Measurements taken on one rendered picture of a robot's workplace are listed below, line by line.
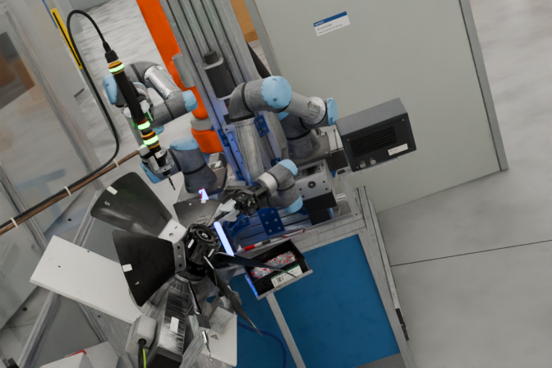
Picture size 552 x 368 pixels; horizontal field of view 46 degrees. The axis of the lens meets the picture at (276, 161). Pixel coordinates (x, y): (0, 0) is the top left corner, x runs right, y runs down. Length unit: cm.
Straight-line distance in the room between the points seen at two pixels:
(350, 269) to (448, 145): 167
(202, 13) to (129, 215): 105
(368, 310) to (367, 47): 166
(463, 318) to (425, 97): 141
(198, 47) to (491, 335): 185
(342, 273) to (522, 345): 88
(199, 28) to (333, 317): 137
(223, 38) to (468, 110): 186
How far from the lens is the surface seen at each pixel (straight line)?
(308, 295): 278
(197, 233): 207
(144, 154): 205
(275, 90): 231
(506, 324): 323
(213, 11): 282
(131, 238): 190
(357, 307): 285
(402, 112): 240
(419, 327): 332
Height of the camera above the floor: 214
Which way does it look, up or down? 23 degrees down
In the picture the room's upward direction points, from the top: 22 degrees counter-clockwise
